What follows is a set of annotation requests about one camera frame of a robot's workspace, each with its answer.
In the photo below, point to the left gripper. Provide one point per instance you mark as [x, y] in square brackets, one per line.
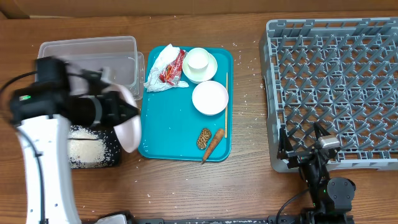
[117, 114]

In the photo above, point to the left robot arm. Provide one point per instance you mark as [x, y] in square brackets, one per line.
[42, 115]

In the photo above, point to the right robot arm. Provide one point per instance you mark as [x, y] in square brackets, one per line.
[331, 197]

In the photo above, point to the grey dishwasher rack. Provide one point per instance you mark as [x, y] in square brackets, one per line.
[341, 73]

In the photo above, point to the white saucer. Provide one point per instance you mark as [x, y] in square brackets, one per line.
[198, 77]

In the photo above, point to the pile of white rice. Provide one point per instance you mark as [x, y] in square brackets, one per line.
[84, 146]

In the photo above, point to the wooden chopstick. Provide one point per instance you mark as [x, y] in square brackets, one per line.
[226, 108]

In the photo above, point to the red snack wrapper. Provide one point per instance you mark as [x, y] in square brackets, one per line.
[171, 74]

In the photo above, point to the teal serving tray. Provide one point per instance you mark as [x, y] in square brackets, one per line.
[171, 124]

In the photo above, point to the white bowl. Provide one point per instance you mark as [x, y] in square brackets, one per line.
[209, 98]

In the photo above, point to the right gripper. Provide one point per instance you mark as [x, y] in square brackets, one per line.
[286, 152]

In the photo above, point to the clear plastic bin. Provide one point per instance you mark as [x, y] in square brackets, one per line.
[119, 54]

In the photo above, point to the large white plate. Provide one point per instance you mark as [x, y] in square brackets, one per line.
[129, 133]

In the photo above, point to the orange carrot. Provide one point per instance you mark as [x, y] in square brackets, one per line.
[219, 135]

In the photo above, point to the black plastic tray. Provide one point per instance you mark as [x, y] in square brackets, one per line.
[112, 155]

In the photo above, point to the white cup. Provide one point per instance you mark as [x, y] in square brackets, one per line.
[198, 59]

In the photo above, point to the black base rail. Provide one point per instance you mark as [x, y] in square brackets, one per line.
[268, 220]

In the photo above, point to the crumpled white napkin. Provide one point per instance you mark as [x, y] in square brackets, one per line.
[166, 56]

